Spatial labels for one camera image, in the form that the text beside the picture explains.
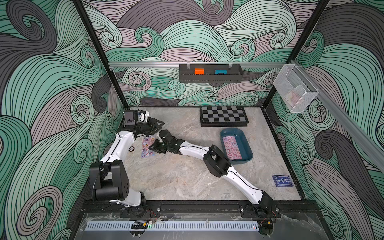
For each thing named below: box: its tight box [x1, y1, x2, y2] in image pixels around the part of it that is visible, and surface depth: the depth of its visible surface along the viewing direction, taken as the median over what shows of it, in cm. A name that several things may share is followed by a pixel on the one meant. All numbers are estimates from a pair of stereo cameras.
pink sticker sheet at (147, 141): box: [141, 135, 156, 158], surface depth 97 cm
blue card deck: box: [272, 174, 294, 188], surface depth 83 cm
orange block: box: [194, 68, 205, 75], surface depth 97 cm
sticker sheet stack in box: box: [222, 136, 243, 160], surface depth 97 cm
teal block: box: [214, 69, 227, 75], surface depth 96 cm
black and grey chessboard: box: [199, 105, 250, 127], surface depth 112 cm
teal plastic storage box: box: [220, 127, 253, 165], surface depth 99 cm
